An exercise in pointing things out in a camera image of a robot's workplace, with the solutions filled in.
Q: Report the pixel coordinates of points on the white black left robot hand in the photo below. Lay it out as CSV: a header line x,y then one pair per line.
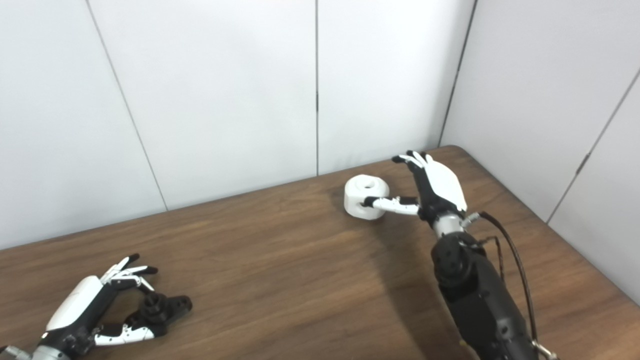
x,y
75,305

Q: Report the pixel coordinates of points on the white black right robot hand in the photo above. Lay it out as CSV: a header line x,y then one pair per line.
x,y
442,187

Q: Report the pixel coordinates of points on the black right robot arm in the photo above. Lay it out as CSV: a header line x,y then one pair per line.
x,y
475,295

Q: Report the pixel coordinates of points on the black flanged holder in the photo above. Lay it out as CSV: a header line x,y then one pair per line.
x,y
162,307

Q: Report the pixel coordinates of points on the round white plastic piece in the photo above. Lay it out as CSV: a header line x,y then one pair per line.
x,y
357,192

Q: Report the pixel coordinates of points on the black panel hinge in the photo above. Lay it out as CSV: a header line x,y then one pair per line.
x,y
316,102
582,163

